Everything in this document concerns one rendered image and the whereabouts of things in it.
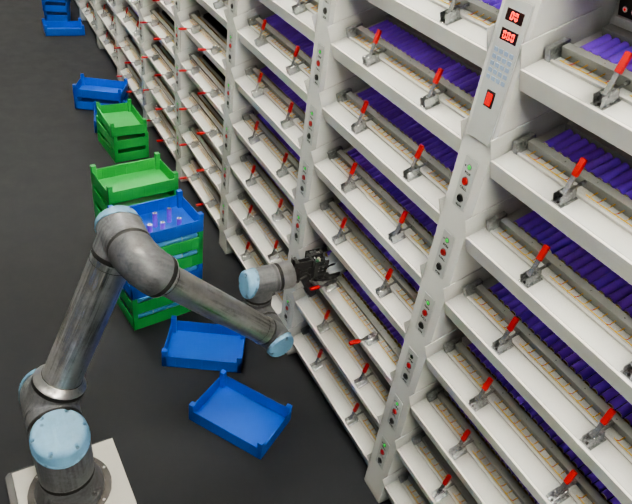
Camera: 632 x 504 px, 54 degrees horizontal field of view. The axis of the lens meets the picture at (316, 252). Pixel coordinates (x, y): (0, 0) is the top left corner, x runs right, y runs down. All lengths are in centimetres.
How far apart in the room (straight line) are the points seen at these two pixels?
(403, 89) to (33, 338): 173
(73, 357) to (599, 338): 131
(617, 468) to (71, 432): 132
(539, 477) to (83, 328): 118
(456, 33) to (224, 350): 159
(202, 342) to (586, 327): 165
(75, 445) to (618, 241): 139
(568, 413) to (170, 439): 136
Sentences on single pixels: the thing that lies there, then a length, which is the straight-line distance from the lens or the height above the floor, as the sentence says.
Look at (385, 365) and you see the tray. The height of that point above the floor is 49.
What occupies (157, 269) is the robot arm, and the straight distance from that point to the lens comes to 155.
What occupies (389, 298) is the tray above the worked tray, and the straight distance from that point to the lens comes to 180.
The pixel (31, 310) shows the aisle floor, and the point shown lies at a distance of 278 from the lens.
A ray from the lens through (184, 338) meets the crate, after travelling 257.
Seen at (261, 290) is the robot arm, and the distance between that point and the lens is 193.
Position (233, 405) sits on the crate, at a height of 0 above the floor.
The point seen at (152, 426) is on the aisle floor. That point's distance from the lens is 230.
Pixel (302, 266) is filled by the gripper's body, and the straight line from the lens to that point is 199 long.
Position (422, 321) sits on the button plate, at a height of 76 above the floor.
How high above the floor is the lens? 181
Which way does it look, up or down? 36 degrees down
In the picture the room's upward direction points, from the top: 9 degrees clockwise
